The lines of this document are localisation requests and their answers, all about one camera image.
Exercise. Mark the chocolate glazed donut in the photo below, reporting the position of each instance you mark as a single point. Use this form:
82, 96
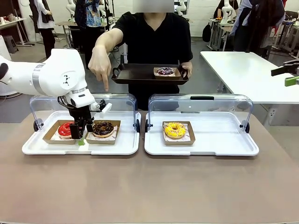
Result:
104, 129

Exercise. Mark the person's right forearm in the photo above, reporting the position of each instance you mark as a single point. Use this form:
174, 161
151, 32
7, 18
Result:
109, 38

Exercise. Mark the bystander in dark coat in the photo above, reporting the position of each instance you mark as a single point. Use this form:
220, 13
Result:
257, 25

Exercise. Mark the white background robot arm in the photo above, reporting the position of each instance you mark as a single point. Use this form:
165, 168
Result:
180, 7
226, 12
70, 9

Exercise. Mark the bystander in black top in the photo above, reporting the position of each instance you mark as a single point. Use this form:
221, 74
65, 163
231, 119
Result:
219, 9

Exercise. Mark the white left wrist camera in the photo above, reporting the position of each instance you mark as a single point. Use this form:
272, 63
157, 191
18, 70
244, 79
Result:
105, 110

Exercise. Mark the cardboard tray under red donut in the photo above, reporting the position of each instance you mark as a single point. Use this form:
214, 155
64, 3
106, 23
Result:
50, 136

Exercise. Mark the person's left hand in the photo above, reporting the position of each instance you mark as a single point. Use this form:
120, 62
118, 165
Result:
189, 67

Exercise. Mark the white side table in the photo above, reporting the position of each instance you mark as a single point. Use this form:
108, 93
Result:
252, 74

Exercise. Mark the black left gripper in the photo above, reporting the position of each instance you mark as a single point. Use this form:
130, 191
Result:
80, 114

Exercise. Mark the person's black shirt torso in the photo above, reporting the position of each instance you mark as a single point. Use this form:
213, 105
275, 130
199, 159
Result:
156, 42

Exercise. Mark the yellow sprinkled donut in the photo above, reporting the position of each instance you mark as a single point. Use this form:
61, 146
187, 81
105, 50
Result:
171, 133

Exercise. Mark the person's right hand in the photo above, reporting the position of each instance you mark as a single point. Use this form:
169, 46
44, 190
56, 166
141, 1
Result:
100, 63

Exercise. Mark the cardboard tray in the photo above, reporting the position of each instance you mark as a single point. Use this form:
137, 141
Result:
100, 141
50, 136
177, 74
178, 143

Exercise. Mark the black backpack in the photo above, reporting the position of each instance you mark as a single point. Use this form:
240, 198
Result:
206, 32

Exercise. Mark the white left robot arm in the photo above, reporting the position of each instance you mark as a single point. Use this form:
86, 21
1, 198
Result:
46, 74

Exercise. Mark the clear display case lid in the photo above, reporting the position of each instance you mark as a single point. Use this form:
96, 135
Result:
121, 102
168, 103

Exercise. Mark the cardboard tray under yellow donut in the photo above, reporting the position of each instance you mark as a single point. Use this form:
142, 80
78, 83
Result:
178, 143

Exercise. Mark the background desk with cups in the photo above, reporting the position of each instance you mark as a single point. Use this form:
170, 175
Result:
11, 23

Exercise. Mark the red glazed donut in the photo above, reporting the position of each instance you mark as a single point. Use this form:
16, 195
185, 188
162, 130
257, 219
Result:
64, 130

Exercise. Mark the paper liner under chocolate donut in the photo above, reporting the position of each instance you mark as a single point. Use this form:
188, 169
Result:
115, 130

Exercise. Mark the grey plastic stool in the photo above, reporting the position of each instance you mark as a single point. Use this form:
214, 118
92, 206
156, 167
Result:
10, 43

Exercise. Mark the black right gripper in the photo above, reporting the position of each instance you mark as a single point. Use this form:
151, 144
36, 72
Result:
293, 65

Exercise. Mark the purple drizzled donut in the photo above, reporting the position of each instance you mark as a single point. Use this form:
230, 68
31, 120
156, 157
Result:
164, 71

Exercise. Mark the paper liner under yellow donut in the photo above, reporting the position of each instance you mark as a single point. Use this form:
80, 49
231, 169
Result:
184, 139

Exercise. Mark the dark brown serving tray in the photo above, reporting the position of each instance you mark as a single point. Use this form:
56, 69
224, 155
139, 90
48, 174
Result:
137, 73

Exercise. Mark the bystander in black vest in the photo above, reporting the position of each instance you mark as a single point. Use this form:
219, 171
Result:
45, 25

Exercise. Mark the bystander in floral shirt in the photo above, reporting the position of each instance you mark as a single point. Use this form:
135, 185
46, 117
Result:
92, 16

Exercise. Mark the background wooden work desk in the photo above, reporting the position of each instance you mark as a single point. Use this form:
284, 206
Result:
66, 25

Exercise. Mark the paper liner under red donut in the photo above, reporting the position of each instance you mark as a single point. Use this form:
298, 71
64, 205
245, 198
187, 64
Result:
56, 137

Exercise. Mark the white display case base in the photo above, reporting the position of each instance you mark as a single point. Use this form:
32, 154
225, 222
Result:
222, 140
112, 149

